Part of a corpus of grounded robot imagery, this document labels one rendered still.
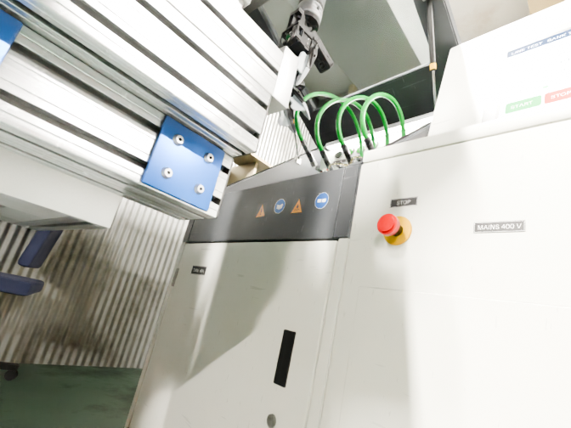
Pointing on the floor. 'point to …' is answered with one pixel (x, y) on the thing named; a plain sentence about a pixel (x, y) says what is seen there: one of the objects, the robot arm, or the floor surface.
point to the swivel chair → (34, 256)
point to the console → (461, 272)
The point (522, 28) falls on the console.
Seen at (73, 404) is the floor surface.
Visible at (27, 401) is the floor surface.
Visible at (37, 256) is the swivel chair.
